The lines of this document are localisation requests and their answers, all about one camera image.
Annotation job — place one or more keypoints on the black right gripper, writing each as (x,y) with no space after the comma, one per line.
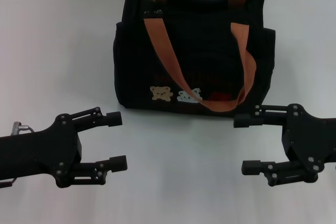
(309,142)

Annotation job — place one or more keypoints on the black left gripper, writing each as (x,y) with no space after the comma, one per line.
(39,153)

